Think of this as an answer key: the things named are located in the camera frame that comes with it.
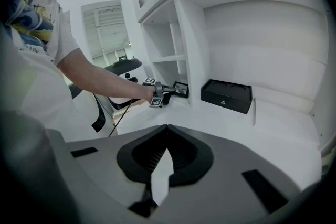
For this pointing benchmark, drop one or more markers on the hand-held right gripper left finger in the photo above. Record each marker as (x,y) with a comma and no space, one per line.
(105,178)

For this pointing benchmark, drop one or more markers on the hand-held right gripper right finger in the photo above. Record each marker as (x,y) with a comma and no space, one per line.
(225,191)

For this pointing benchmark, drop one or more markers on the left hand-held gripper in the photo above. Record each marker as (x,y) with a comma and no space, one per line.
(155,97)

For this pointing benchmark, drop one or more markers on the black picture frame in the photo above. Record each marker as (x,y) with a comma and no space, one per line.
(181,89)

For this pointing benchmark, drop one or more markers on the white shelf unit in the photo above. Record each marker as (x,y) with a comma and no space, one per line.
(236,34)

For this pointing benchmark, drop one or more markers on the person's left forearm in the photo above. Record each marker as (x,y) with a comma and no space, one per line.
(105,76)

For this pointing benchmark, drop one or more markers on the round black table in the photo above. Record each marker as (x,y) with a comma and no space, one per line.
(123,64)

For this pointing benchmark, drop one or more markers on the black storage box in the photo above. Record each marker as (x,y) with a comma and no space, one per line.
(225,97)

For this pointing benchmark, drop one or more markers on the white and black chair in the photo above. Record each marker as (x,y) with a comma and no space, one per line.
(105,112)

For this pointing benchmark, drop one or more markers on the person's white printed t-shirt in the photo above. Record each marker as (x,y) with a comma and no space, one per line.
(34,42)

